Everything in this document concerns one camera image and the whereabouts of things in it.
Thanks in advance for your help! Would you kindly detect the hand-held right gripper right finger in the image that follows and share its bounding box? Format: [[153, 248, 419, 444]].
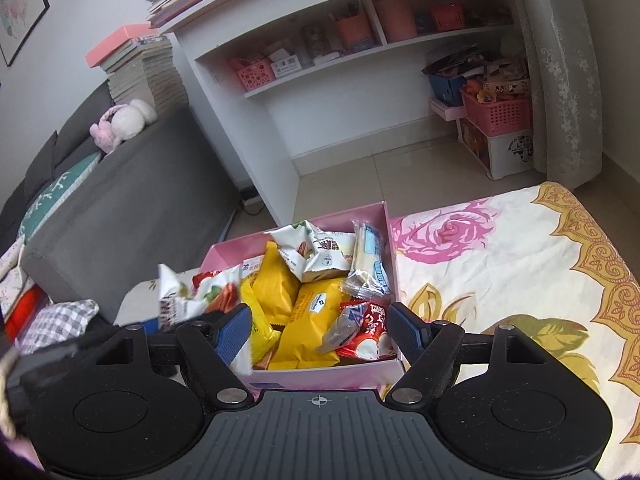
[[385, 302, 545, 405]]

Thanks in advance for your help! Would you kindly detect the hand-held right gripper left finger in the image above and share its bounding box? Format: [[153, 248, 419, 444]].
[[95, 303, 253, 408]]

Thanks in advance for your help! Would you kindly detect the yellow packet with blue label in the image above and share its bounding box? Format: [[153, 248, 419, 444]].
[[240, 280, 282, 367]]

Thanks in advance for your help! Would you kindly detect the large plain yellow packet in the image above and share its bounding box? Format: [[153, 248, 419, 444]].
[[250, 241, 301, 328]]

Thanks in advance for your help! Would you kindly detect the small silver snack packet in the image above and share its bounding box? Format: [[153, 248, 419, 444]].
[[316, 305, 368, 356]]

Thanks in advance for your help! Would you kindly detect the small yellow printed packet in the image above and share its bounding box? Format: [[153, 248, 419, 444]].
[[272, 277, 351, 370]]

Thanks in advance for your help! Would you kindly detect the clear cake roll packet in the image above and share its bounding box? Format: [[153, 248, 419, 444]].
[[341, 219, 393, 297]]

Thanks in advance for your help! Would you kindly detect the pink cardboard box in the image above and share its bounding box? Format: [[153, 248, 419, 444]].
[[197, 201, 406, 391]]

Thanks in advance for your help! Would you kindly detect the white green snack packet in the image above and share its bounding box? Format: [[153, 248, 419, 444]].
[[264, 220, 357, 283]]

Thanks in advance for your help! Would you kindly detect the grey checked blanket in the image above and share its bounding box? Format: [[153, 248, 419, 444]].
[[20, 299, 101, 356]]

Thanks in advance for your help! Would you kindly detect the red cushion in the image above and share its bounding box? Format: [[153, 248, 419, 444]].
[[5, 287, 51, 341]]

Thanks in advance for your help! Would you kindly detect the floral cream cushion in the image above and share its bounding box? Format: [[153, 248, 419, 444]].
[[0, 232, 38, 296]]

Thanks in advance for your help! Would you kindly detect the grey sofa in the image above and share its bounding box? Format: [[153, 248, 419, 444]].
[[0, 80, 241, 356]]

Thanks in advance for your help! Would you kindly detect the teal patterned cushion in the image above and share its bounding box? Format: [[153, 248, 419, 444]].
[[17, 152, 103, 238]]

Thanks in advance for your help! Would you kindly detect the white printed box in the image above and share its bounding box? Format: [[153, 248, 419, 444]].
[[456, 117, 535, 181]]

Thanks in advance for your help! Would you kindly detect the pink stand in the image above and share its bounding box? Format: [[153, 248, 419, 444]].
[[429, 97, 468, 122]]

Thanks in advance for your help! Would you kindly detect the white shelf unit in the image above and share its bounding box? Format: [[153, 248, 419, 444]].
[[147, 0, 531, 228]]

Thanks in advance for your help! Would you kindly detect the pink plush toy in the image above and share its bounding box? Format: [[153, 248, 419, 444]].
[[90, 107, 121, 153]]

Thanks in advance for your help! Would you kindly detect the large pink basket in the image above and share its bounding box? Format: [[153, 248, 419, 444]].
[[460, 87, 532, 138]]

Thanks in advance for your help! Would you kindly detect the white plush toy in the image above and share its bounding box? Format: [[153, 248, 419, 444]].
[[111, 99, 158, 142]]

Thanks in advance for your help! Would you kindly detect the blue storage box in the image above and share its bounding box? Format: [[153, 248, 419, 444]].
[[427, 70, 468, 107]]

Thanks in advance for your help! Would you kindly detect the small pink holed basket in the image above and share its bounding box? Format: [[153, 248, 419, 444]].
[[230, 57, 276, 92]]

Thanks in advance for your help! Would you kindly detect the stack of books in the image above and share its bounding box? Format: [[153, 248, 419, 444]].
[[102, 35, 188, 113]]

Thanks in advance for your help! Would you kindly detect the white labelled box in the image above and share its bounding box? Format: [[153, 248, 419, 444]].
[[270, 57, 302, 78]]

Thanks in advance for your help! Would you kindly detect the beige lace curtain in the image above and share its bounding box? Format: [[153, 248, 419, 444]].
[[510, 0, 608, 188]]

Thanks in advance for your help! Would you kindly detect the pink cup with pens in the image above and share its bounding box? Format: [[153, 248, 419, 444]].
[[335, 15, 373, 51]]

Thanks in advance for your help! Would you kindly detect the plain pink cup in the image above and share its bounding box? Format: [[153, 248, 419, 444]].
[[375, 0, 418, 43]]

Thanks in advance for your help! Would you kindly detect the flat pink box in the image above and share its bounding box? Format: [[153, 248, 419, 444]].
[[85, 23, 153, 68]]

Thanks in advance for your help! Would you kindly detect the small red basket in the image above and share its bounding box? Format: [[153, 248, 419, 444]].
[[430, 4, 466, 30]]

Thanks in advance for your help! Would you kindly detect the framed wall picture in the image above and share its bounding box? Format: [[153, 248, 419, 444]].
[[0, 0, 51, 67]]

